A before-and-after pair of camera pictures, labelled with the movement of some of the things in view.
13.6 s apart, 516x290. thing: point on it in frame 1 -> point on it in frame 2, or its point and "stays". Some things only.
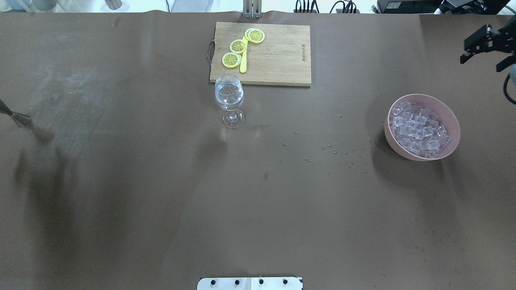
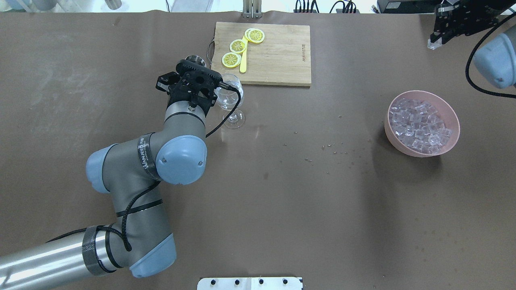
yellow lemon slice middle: (238, 46) stays
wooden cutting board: (284, 58) stays
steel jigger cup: (21, 120) -> (197, 59)
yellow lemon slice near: (231, 60) stays
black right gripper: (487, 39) -> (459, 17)
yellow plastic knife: (244, 59) stays
